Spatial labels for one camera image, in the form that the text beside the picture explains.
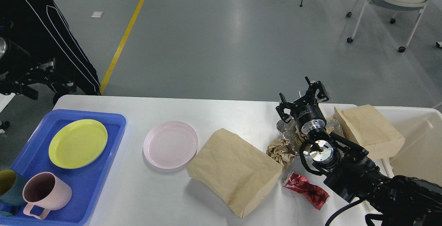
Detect person in black tracksuit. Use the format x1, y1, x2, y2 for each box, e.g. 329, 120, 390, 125
1, 0, 100, 95

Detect red foil wrapper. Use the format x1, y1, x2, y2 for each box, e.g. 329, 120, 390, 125
282, 171, 330, 210

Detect pink plate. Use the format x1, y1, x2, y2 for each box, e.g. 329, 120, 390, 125
143, 121, 199, 170

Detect small brown paper bag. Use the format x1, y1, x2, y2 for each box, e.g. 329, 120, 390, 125
328, 105, 405, 160

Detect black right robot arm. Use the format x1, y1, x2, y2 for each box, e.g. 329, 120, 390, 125
275, 77, 442, 226

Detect yellow plate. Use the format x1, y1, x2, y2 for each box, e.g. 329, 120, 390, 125
48, 119, 108, 169

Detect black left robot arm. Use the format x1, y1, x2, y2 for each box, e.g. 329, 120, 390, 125
0, 37, 77, 100

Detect white plastic bin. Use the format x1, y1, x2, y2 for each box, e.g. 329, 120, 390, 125
376, 106, 442, 185

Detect large brown paper bag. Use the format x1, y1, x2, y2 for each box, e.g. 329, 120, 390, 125
186, 128, 283, 218

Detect blue plastic tray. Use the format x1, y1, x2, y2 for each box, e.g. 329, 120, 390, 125
0, 109, 126, 226

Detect crumpled brown paper ball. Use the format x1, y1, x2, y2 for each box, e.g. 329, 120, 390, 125
266, 138, 296, 169

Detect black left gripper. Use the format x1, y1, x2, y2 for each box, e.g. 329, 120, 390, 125
0, 58, 77, 100

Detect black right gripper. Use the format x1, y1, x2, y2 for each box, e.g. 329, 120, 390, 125
275, 77, 329, 136

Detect pink mug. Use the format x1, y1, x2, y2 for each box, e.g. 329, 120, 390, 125
22, 171, 73, 220

